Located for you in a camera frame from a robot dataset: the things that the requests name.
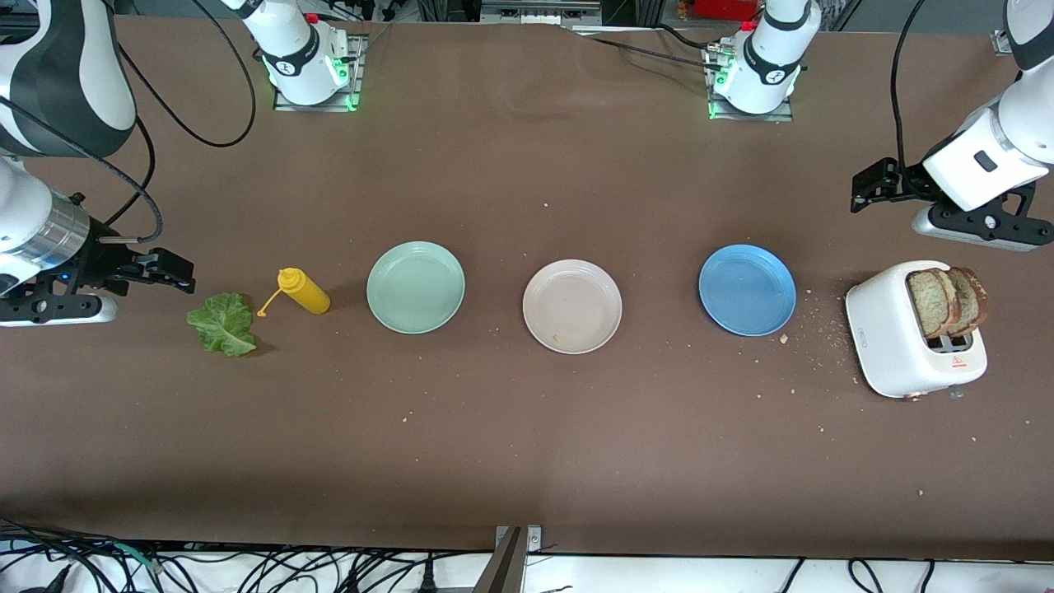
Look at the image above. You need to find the green lettuce leaf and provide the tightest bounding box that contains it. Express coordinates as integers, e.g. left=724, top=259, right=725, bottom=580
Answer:
left=186, top=292, right=258, bottom=358

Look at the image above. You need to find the toasted bread slice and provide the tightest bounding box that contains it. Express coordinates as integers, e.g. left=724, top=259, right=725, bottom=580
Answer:
left=907, top=268, right=960, bottom=340
left=947, top=265, right=989, bottom=337

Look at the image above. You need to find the yellow mustard squeeze bottle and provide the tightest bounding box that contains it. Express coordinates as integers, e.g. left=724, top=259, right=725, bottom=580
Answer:
left=257, top=268, right=332, bottom=319

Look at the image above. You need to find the blue plate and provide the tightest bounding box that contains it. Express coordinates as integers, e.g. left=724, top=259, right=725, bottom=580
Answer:
left=698, top=244, right=797, bottom=337

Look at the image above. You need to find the mint green plate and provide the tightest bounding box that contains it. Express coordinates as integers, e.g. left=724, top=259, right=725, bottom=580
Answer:
left=366, top=240, right=466, bottom=335

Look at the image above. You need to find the beige plate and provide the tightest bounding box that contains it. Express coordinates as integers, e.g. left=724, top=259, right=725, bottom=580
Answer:
left=522, top=259, right=623, bottom=355

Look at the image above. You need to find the white two-slot toaster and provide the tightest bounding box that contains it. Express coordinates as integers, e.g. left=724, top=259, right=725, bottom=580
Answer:
left=846, top=260, right=989, bottom=400

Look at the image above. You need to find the red box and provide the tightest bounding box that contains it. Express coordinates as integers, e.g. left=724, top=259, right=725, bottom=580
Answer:
left=694, top=0, right=760, bottom=21

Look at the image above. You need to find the grey metal box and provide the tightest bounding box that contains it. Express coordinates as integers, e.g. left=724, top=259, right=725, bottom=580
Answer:
left=480, top=0, right=604, bottom=27

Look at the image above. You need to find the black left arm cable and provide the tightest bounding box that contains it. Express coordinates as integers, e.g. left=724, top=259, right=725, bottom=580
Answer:
left=889, top=0, right=927, bottom=170

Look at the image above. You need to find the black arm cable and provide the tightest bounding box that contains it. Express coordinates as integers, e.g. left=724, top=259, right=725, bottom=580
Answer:
left=889, top=0, right=927, bottom=170
left=0, top=0, right=258, bottom=245

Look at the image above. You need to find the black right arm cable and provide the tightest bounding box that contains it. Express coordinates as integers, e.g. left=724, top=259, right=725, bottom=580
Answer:
left=0, top=0, right=258, bottom=245

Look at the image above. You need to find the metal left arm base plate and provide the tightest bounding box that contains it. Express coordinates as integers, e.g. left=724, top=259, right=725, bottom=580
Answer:
left=702, top=41, right=795, bottom=124

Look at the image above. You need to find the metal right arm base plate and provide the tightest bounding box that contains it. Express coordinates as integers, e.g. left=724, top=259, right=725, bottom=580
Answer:
left=272, top=33, right=367, bottom=114

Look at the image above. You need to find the thin black table cable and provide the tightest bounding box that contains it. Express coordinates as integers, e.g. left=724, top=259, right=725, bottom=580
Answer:
left=568, top=23, right=730, bottom=73

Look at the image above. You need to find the metal table edge bracket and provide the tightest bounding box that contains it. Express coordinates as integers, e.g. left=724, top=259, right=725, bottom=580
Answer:
left=473, top=525, right=544, bottom=593

